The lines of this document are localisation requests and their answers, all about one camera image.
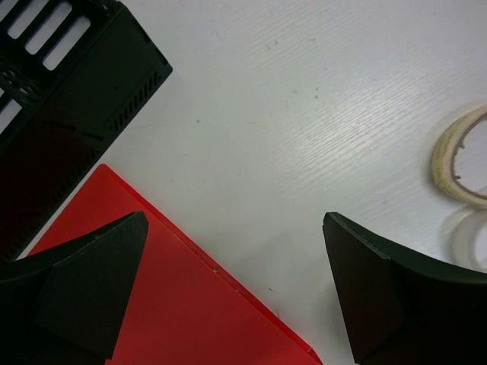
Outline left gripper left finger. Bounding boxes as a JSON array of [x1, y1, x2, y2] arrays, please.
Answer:
[[1, 211, 148, 364]]

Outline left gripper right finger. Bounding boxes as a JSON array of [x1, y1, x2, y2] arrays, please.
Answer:
[[323, 212, 486, 364]]

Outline small white tape roll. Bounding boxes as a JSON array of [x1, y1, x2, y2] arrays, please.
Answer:
[[444, 208, 486, 273]]

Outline beige masking tape roll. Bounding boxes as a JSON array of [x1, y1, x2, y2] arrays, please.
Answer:
[[430, 105, 486, 210]]

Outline red notebook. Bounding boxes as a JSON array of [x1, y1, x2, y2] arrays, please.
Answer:
[[33, 165, 320, 364]]

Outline black mesh file organizer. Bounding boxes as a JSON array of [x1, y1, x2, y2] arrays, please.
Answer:
[[1, 1, 172, 263]]

